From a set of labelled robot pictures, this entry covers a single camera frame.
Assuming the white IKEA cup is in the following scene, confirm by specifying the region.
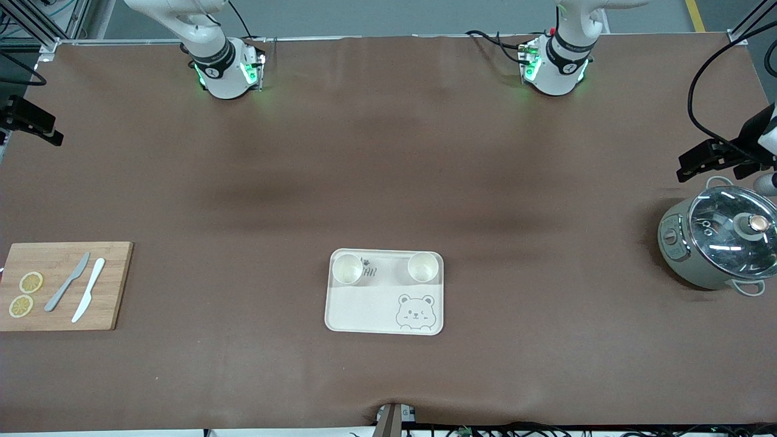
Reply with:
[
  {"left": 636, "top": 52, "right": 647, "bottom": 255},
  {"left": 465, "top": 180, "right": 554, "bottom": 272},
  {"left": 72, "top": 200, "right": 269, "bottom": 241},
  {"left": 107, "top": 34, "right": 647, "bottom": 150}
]
[
  {"left": 407, "top": 252, "right": 440, "bottom": 283},
  {"left": 332, "top": 254, "right": 364, "bottom": 285}
]

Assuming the cream bear print tray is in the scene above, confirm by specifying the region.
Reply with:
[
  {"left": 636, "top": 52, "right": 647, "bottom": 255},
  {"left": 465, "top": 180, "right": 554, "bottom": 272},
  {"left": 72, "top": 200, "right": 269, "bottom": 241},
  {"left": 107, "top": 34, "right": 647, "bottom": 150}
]
[{"left": 324, "top": 248, "right": 444, "bottom": 336}]

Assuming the glass pot lid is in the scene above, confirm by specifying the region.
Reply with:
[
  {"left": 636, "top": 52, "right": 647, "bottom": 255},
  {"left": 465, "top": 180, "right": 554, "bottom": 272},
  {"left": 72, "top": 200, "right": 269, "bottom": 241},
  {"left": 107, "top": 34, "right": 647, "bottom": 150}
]
[{"left": 689, "top": 185, "right": 777, "bottom": 280}]

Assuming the grey-green electric cooking pot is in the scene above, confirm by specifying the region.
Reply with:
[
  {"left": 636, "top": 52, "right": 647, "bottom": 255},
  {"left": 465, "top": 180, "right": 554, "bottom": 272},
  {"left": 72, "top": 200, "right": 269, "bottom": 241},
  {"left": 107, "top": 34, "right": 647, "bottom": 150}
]
[{"left": 658, "top": 176, "right": 777, "bottom": 297}]

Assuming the grey plastic knife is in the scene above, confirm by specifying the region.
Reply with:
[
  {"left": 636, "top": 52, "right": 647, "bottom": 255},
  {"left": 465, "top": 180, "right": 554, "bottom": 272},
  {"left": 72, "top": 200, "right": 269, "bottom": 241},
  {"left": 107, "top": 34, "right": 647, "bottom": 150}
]
[{"left": 44, "top": 252, "right": 90, "bottom": 313}]

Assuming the white plastic knife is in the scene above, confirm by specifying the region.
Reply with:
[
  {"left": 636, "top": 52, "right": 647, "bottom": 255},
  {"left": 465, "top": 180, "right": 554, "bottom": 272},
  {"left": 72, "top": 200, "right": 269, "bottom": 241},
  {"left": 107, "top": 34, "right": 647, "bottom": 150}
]
[{"left": 72, "top": 258, "right": 106, "bottom": 323}]

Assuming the bamboo cutting board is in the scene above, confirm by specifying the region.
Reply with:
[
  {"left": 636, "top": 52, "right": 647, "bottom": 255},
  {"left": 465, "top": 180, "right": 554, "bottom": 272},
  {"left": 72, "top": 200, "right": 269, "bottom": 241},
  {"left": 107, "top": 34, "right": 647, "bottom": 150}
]
[{"left": 0, "top": 242, "right": 134, "bottom": 331}]

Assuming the brown table mat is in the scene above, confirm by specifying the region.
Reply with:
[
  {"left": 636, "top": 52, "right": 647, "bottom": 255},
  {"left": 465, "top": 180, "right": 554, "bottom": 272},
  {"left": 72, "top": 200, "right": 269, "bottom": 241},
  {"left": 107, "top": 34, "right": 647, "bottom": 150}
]
[{"left": 0, "top": 33, "right": 777, "bottom": 433}]

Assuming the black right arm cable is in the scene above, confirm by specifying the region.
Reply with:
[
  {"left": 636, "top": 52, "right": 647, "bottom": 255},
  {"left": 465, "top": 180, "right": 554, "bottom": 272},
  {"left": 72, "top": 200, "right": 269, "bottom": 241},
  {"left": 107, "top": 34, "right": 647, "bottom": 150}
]
[{"left": 0, "top": 52, "right": 48, "bottom": 87}]

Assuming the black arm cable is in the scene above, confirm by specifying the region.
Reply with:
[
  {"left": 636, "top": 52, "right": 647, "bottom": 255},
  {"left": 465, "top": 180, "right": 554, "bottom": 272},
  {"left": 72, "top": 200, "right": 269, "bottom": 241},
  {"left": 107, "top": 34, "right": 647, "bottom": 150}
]
[
  {"left": 0, "top": 52, "right": 48, "bottom": 87},
  {"left": 687, "top": 21, "right": 777, "bottom": 152}
]

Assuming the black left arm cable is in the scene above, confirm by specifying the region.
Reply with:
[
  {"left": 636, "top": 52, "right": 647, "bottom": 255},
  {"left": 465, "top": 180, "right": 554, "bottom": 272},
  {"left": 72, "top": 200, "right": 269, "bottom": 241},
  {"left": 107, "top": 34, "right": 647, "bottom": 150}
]
[{"left": 687, "top": 21, "right": 777, "bottom": 152}]

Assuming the aluminium frame profile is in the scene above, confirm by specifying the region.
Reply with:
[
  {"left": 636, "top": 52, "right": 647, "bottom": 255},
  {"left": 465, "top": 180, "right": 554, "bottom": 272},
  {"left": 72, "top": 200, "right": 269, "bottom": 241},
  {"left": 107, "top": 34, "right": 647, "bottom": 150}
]
[
  {"left": 727, "top": 0, "right": 777, "bottom": 47},
  {"left": 0, "top": 0, "right": 92, "bottom": 54}
]

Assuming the black right base cable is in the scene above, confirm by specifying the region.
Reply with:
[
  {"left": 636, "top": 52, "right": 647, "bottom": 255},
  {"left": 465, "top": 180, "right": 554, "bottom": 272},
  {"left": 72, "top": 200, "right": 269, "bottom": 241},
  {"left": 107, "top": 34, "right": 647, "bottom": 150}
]
[{"left": 228, "top": 0, "right": 257, "bottom": 40}]

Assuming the black base cable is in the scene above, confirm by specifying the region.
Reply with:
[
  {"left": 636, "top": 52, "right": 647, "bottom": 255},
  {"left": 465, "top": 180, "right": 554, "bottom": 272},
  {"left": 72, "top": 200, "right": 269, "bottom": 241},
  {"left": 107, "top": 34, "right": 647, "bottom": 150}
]
[
  {"left": 228, "top": 0, "right": 257, "bottom": 40},
  {"left": 465, "top": 29, "right": 536, "bottom": 65}
]

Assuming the black left base cable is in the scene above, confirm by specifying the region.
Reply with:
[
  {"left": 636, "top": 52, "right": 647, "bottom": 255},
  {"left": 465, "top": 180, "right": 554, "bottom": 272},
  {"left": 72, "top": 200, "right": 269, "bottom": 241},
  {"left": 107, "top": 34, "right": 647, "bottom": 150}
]
[{"left": 465, "top": 29, "right": 536, "bottom": 65}]

